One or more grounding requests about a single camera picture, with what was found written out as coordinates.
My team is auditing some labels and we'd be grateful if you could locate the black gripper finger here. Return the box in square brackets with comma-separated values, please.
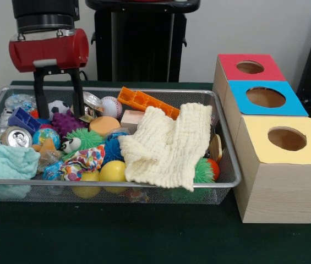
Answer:
[32, 70, 51, 119]
[67, 68, 86, 118]

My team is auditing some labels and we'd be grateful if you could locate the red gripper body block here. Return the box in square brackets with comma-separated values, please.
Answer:
[8, 27, 90, 73]

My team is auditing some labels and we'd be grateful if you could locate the clear mesh bin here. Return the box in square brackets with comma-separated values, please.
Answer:
[0, 85, 243, 205]

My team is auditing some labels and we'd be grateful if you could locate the wooden box with three holes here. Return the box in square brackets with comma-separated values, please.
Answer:
[212, 53, 311, 224]

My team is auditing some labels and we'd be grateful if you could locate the small soccer ball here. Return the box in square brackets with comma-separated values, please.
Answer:
[47, 100, 70, 122]

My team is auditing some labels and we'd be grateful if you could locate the purple bumpy ball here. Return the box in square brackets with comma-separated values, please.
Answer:
[51, 109, 89, 138]

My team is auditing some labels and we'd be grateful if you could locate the small globe ball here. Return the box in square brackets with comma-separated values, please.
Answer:
[32, 128, 62, 151]

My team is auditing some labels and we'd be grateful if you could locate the green spiky toy with eyes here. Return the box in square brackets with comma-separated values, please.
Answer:
[61, 129, 106, 162]

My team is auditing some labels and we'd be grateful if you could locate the silver drink can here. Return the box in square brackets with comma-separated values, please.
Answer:
[1, 126, 34, 149]

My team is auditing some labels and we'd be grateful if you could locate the orange plastic block tray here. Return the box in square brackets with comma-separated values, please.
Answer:
[117, 86, 182, 120]

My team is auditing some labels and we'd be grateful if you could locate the colourful patterned cloth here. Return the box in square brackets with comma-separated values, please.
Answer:
[61, 144, 106, 182]

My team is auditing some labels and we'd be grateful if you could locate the light blue cloth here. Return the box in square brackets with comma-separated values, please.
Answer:
[0, 145, 41, 181]

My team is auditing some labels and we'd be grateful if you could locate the yellow ball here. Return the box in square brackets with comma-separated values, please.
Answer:
[99, 160, 128, 183]

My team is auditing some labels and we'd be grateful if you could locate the cream knitted cloth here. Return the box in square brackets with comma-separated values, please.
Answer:
[118, 103, 214, 193]

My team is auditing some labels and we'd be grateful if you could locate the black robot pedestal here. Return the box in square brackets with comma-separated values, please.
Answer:
[85, 0, 201, 83]

